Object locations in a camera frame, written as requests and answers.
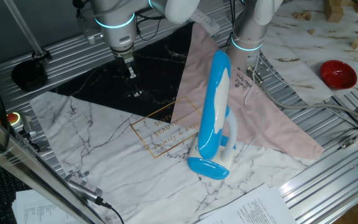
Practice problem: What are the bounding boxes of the red emergency stop button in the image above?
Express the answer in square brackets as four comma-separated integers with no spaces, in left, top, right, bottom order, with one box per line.
[6,111,23,128]

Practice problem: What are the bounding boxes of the large wooden block stack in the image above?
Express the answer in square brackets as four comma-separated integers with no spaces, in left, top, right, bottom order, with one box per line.
[324,0,344,23]

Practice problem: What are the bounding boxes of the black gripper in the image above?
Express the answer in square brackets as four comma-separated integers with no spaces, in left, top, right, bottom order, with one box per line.
[118,52,143,98]

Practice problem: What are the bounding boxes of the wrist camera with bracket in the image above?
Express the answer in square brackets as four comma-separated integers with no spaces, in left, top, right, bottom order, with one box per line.
[76,15,101,45]

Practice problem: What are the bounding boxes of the silver depth camera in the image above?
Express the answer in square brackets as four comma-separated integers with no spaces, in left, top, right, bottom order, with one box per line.
[63,173,104,206]

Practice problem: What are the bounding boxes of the aluminium frame bar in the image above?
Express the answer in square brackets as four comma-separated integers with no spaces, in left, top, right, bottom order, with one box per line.
[0,102,107,224]

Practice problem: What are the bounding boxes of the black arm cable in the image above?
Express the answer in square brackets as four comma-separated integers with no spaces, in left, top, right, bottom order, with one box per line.
[134,14,162,42]

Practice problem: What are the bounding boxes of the marble pink black tablecloth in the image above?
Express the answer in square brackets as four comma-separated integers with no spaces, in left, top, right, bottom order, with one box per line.
[29,21,324,224]

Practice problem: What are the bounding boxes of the black round stand base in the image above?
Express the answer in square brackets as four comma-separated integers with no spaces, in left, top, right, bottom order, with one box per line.
[11,58,48,91]

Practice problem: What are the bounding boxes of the blue white desk lamp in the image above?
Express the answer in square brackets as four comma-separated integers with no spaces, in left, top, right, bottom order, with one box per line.
[187,49,239,180]

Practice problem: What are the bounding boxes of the black depth camera cable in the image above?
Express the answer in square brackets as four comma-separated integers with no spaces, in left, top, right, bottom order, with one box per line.
[99,200,126,224]

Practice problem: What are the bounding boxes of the thick grey robot cable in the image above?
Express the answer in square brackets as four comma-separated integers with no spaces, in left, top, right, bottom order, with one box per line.
[246,66,358,131]

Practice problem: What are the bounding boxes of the white power strip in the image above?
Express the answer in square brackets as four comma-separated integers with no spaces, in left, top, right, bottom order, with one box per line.
[191,8,221,35]

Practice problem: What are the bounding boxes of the red bowl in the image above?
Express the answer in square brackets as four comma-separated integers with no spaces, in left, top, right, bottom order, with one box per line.
[319,60,358,90]

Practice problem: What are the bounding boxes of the white marble pattern sheet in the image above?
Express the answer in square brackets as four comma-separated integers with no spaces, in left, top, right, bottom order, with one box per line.
[258,0,358,106]

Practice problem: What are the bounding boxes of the metal stand pole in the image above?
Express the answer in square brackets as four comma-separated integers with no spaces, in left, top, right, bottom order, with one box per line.
[3,0,52,62]

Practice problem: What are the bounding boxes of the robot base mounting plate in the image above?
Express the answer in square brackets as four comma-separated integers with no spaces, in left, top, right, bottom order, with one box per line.
[249,52,276,86]

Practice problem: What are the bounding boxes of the thin white lamp cable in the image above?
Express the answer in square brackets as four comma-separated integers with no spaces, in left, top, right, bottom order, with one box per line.
[233,54,264,161]

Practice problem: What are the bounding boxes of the printed paper sheet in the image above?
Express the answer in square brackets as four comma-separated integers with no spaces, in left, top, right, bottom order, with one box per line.
[196,183,298,224]
[11,189,80,224]

